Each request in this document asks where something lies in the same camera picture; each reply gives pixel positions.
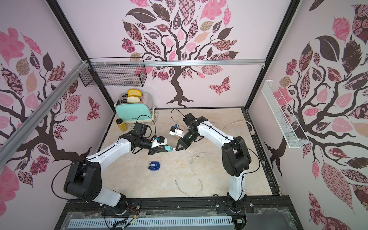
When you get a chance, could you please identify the teal usb charger block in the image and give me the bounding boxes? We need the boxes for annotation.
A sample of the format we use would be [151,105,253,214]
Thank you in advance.
[164,145,173,152]

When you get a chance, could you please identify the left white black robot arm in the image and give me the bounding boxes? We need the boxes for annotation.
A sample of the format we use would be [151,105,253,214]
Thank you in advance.
[63,123,173,212]

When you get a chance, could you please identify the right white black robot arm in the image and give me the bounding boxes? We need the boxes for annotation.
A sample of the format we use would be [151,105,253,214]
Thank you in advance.
[170,113,252,211]

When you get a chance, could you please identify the yellow juice bottle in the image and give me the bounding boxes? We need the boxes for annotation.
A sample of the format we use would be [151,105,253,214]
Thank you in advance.
[116,118,127,132]

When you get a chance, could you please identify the mint green toaster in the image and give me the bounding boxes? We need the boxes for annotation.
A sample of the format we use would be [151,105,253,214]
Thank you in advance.
[115,93,155,124]

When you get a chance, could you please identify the pale bread slice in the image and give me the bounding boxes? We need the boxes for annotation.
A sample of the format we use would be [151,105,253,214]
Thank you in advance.
[127,96,141,103]

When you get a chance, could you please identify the yellow bread slice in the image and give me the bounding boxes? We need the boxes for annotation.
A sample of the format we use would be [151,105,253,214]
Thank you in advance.
[127,89,143,98]

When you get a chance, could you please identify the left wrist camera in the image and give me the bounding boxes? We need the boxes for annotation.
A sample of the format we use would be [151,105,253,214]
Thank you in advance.
[152,136,167,143]

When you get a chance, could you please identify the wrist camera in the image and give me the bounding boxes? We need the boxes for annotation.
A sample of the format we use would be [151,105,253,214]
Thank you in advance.
[169,125,184,138]
[152,136,167,143]

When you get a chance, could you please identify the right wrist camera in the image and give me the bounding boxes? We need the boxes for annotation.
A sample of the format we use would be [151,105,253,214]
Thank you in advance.
[169,125,184,138]

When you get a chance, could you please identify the black wire wall basket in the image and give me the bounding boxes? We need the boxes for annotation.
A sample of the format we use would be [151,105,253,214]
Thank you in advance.
[79,57,148,87]

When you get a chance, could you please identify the white slotted cable duct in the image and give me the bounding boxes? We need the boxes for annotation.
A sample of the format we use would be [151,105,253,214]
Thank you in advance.
[66,216,233,230]

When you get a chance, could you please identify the back aluminium rail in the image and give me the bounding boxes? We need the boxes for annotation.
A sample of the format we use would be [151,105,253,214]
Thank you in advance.
[91,59,266,67]

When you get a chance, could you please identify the aluminium rail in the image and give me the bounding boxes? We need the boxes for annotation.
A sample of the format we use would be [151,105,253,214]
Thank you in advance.
[91,59,266,67]
[1,60,87,167]

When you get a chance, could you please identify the white wire wall basket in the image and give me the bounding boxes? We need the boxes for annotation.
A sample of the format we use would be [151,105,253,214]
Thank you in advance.
[261,80,310,149]

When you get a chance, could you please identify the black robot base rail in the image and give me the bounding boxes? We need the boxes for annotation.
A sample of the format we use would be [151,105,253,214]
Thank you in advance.
[55,195,302,230]

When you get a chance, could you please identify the left aluminium rail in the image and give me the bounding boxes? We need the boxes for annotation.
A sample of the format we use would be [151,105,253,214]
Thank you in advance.
[1,60,87,167]

